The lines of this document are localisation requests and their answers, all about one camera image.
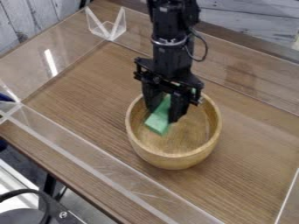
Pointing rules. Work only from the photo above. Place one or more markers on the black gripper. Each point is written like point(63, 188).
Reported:
point(166, 74)

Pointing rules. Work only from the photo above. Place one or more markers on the green rectangular block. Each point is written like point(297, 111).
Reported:
point(157, 122)

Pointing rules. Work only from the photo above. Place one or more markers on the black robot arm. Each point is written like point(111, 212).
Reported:
point(174, 18)

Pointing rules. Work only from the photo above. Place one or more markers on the light wooden bowl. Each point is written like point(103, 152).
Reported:
point(186, 144)

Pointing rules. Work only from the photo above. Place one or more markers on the clear acrylic tray walls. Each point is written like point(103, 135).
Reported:
point(73, 84)

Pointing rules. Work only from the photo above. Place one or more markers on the blue object at edge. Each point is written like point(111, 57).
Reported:
point(6, 98)

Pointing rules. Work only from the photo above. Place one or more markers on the black table leg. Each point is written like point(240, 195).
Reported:
point(50, 185)

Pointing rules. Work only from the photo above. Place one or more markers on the grey metal base plate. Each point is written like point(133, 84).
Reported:
point(62, 215)

